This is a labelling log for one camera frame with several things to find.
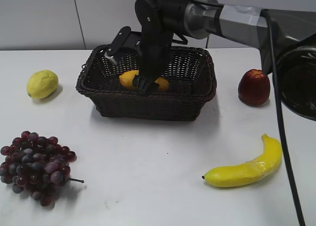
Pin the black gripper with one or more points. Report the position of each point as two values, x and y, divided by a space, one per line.
156 49

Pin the yellow orange mango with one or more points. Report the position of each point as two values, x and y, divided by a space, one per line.
127 77

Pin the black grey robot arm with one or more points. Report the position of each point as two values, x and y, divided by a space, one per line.
286 40

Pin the dark woven wicker basket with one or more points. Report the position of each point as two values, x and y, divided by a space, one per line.
190 74

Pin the yellow lemon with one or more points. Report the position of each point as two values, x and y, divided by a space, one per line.
42 84

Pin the dark red apple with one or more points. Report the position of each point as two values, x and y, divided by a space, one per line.
254 88

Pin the purple grape bunch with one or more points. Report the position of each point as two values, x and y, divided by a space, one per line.
36 165

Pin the yellow banana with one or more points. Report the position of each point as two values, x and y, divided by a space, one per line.
248 172

